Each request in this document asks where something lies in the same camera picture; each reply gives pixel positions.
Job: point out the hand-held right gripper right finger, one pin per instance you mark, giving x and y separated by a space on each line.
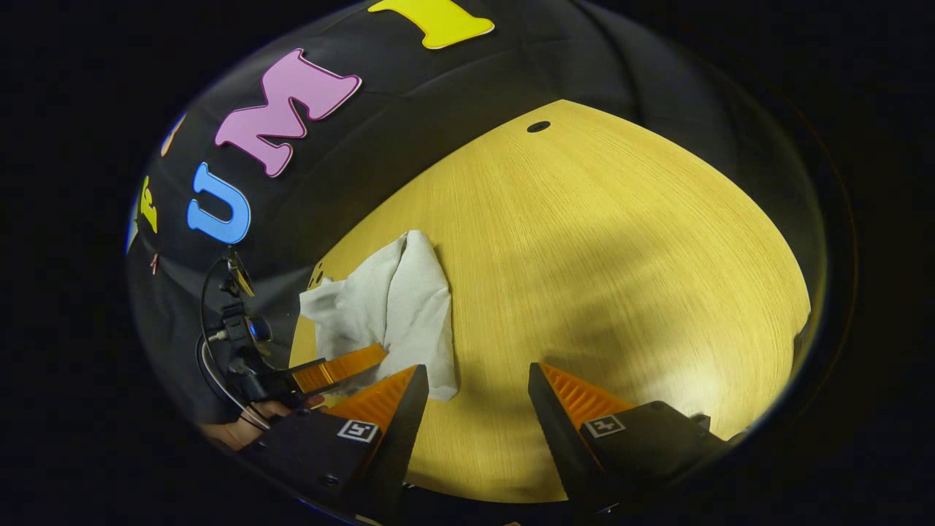
555 431

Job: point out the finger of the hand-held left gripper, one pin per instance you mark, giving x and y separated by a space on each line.
336 369

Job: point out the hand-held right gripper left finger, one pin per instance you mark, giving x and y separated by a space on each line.
405 431

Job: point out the white jeans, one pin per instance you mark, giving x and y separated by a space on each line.
409 307

